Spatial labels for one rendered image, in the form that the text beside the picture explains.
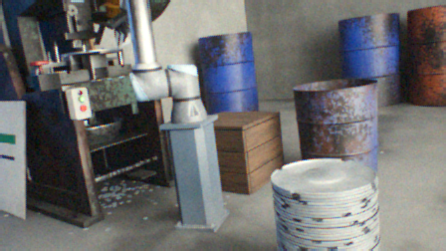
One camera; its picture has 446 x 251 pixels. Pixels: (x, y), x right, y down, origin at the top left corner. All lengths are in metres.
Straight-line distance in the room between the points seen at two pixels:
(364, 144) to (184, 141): 0.89
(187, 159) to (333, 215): 0.71
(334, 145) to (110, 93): 1.13
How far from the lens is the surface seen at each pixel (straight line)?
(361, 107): 1.89
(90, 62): 2.02
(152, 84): 1.49
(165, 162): 2.17
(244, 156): 1.86
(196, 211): 1.61
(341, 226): 1.04
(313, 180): 1.08
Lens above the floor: 0.71
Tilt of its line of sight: 11 degrees down
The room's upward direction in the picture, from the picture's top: 7 degrees counter-clockwise
